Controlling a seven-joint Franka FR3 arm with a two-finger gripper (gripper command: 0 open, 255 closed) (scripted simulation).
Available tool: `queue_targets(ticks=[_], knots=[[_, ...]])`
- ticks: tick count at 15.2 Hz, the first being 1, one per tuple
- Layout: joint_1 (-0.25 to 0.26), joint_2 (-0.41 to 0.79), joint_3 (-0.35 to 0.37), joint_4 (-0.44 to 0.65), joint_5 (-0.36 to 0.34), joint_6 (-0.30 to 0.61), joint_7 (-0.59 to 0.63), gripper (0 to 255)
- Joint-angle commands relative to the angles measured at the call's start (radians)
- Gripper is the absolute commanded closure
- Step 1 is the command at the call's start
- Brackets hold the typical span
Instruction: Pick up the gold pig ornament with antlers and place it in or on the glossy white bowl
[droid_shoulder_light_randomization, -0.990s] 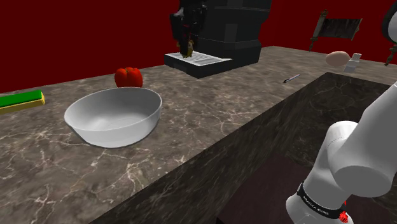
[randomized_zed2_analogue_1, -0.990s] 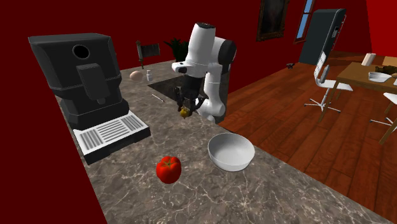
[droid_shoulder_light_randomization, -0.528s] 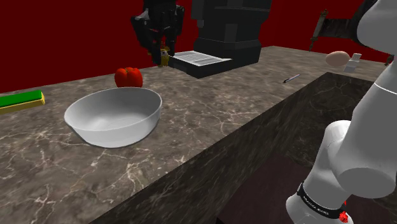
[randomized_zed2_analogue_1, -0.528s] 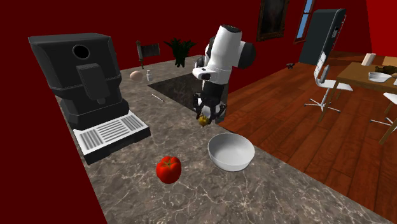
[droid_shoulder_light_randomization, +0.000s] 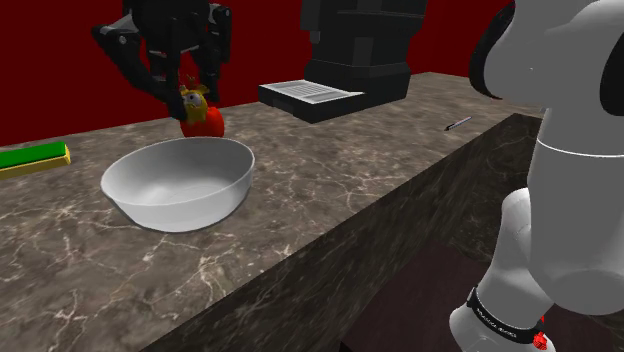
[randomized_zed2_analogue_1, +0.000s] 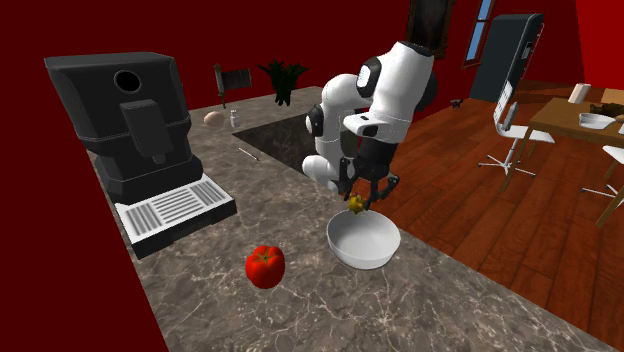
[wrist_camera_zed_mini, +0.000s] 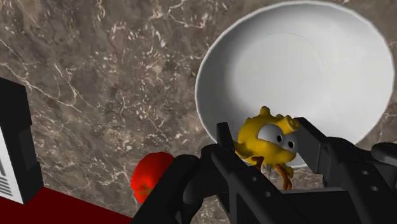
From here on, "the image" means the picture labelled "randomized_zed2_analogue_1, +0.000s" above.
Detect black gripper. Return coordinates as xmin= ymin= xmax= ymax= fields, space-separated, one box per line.
xmin=338 ymin=137 xmax=401 ymax=205

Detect small yellow fruit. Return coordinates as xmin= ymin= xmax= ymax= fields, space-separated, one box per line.
xmin=347 ymin=193 xmax=368 ymax=216

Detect white bowl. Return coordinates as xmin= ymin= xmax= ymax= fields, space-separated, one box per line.
xmin=325 ymin=209 xmax=402 ymax=271

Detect dark sink basin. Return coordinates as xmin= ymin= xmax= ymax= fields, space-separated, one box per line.
xmin=232 ymin=112 xmax=324 ymax=175

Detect dark green potted plant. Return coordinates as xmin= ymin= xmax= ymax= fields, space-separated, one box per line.
xmin=256 ymin=58 xmax=310 ymax=107

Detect red tomato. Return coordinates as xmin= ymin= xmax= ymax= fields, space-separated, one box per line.
xmin=244 ymin=244 xmax=287 ymax=290

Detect white swivel chair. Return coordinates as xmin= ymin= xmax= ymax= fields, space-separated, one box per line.
xmin=477 ymin=79 xmax=556 ymax=178
xmin=580 ymin=144 xmax=624 ymax=199

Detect dark grey refrigerator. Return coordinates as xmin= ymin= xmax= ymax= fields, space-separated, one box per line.
xmin=468 ymin=12 xmax=546 ymax=104

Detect wooden dining table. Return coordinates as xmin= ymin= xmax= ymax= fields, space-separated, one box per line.
xmin=498 ymin=82 xmax=624 ymax=229

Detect black coffee machine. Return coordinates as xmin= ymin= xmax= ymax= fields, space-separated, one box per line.
xmin=44 ymin=51 xmax=239 ymax=261

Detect dark framed wall picture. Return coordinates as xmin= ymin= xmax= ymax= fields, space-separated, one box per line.
xmin=405 ymin=0 xmax=457 ymax=61

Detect window with red frame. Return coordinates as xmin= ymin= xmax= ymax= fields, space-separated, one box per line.
xmin=461 ymin=0 xmax=498 ymax=70

